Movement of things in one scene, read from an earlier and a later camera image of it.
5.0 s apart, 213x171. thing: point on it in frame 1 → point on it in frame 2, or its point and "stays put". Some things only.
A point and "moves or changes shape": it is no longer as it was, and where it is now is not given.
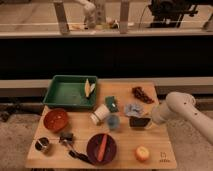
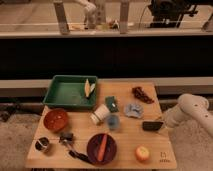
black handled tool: [81, 156] stays put
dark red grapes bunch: [138, 93] stays put
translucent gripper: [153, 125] → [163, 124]
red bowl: [55, 119] stays put
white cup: [100, 114] stays put
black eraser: [135, 122] moves or changes shape
